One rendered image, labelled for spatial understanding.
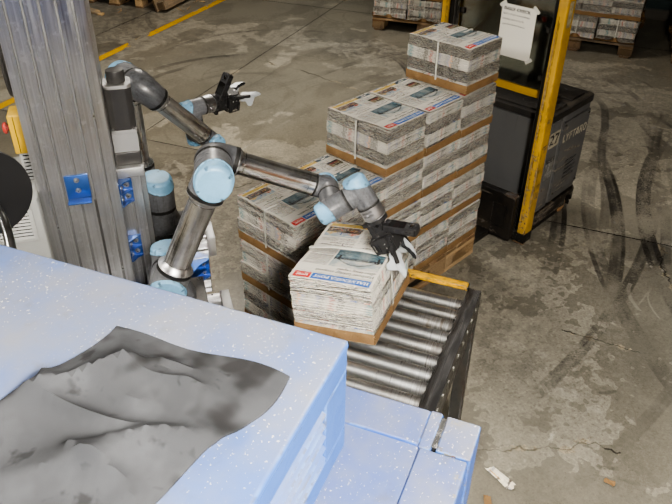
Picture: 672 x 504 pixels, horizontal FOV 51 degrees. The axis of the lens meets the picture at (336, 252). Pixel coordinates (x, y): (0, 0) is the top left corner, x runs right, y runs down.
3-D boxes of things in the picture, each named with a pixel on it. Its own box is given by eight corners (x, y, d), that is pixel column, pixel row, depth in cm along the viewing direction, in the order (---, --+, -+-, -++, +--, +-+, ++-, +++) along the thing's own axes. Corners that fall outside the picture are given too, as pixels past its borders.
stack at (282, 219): (245, 338, 356) (233, 194, 310) (392, 246, 427) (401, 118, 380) (298, 376, 334) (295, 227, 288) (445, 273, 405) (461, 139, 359)
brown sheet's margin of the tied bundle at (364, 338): (313, 304, 250) (312, 294, 248) (391, 317, 240) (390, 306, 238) (294, 331, 238) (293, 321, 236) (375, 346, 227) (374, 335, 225)
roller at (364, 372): (295, 353, 237) (295, 341, 234) (431, 392, 223) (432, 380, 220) (289, 362, 233) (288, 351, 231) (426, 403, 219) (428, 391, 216)
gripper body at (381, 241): (385, 246, 235) (367, 216, 231) (407, 238, 230) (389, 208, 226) (377, 258, 229) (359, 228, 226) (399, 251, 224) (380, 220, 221)
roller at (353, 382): (287, 365, 232) (286, 353, 229) (425, 406, 218) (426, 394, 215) (280, 375, 228) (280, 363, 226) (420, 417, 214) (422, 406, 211)
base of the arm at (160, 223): (146, 238, 282) (142, 217, 276) (144, 219, 294) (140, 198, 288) (184, 233, 285) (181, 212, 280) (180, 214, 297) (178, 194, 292)
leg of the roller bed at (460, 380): (445, 435, 305) (463, 312, 267) (458, 440, 304) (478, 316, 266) (442, 445, 301) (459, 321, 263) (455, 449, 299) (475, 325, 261)
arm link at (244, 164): (189, 158, 227) (329, 197, 243) (189, 173, 218) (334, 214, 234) (199, 126, 221) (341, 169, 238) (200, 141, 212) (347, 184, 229)
